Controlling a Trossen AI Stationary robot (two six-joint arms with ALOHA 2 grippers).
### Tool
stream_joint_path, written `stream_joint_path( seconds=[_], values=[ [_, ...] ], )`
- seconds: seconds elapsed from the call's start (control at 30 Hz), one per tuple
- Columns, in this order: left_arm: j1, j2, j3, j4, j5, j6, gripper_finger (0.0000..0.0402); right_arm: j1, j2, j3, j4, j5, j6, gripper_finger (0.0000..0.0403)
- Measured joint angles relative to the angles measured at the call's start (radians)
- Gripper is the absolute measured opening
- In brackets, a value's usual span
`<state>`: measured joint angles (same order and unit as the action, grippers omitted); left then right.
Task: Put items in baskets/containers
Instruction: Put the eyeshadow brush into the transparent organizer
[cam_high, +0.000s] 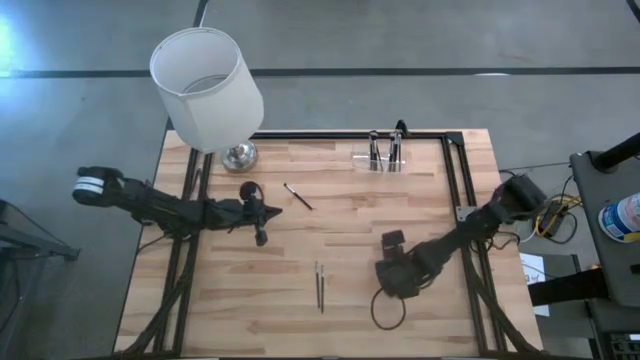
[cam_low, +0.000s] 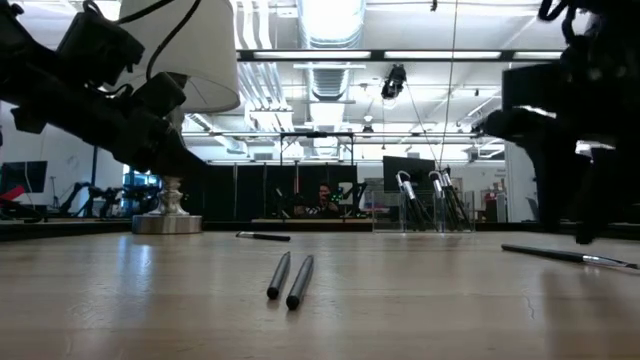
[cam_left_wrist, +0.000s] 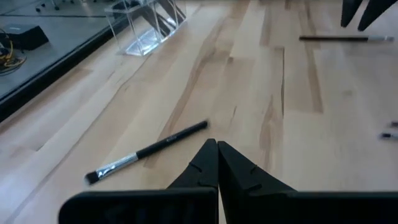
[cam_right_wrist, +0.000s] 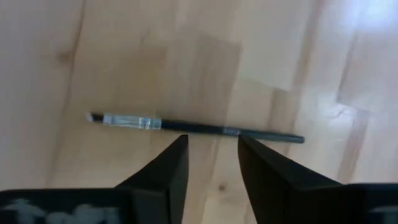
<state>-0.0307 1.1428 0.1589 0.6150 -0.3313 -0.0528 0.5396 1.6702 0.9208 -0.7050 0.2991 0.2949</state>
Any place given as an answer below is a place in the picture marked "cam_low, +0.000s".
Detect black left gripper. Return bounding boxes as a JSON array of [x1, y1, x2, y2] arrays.
[[0, 54, 209, 178]]

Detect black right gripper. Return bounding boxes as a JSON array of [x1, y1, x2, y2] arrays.
[[482, 59, 640, 246]]

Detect thin black makeup brush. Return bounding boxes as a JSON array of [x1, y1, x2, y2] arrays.
[[440, 172, 472, 232], [265, 251, 295, 302], [428, 171, 459, 232], [285, 254, 316, 312], [500, 243, 640, 271], [235, 230, 292, 243]]

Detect white pillar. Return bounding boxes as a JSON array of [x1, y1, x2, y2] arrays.
[[504, 142, 539, 224]]

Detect white shade silver table lamp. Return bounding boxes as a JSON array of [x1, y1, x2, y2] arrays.
[[117, 0, 241, 236]]

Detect black monitor screen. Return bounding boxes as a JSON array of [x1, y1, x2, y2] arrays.
[[0, 160, 49, 195], [382, 155, 436, 194]]

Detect red bar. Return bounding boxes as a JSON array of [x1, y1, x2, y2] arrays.
[[0, 184, 26, 202]]

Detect person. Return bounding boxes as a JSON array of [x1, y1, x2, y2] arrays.
[[294, 182, 346, 219]]

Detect black overhead crossbar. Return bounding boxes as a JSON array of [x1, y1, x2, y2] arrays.
[[235, 48, 564, 63]]

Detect clear acrylic organizer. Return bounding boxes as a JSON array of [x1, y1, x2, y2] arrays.
[[371, 190, 475, 234]]

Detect black partition wall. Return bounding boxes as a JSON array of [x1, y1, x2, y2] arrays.
[[202, 163, 374, 222]]

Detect black left wrist camera cable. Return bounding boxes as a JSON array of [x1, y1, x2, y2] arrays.
[[117, 0, 202, 81]]

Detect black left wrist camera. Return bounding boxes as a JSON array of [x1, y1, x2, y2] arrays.
[[55, 8, 146, 87]]

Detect black background rig frame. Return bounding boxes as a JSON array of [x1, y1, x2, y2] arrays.
[[277, 130, 357, 166]]

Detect black overhead camera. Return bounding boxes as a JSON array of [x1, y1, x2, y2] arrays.
[[380, 63, 408, 101]]

